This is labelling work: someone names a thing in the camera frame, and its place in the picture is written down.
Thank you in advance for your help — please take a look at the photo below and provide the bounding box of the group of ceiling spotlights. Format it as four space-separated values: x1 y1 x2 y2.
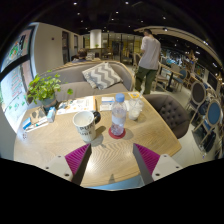
71 0 211 44

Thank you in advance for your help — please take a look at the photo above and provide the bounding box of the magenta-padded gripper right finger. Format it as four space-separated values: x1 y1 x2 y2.
132 143 184 186

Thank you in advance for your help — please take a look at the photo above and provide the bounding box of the grey white chevron cushion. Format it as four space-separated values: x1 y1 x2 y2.
81 61 124 90

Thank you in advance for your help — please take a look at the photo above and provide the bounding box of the small light blue box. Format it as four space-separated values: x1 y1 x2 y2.
46 106 57 124

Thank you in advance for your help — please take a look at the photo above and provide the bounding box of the large printed paper leaflet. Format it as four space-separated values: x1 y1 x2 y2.
56 96 96 116

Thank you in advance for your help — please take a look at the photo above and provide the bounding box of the window with festive stickers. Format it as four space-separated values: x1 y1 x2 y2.
0 26 36 124

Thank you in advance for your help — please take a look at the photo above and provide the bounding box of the group of round-backed chairs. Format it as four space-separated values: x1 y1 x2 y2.
133 51 224 158

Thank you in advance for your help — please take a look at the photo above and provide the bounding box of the clear blue-capped water bottle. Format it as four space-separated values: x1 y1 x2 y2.
109 93 128 137

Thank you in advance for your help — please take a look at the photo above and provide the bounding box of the grey curved sofa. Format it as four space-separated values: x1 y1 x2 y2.
38 59 136 103

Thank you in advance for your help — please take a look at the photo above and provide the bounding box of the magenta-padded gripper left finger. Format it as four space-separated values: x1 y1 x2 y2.
41 143 93 186

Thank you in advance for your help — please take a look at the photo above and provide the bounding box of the small white blue leaflet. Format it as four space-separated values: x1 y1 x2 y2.
99 96 116 112

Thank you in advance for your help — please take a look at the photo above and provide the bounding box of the white mug with black print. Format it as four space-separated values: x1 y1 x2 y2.
72 110 101 142

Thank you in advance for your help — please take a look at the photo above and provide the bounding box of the clear plastic cup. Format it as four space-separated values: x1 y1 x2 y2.
128 92 144 121

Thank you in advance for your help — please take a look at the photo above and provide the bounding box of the green potted plant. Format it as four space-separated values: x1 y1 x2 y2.
26 69 74 113

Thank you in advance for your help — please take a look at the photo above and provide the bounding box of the small blue white box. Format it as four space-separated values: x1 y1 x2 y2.
21 117 33 131

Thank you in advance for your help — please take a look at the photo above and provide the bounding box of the grey tufted armchair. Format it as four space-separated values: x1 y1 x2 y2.
142 93 192 140

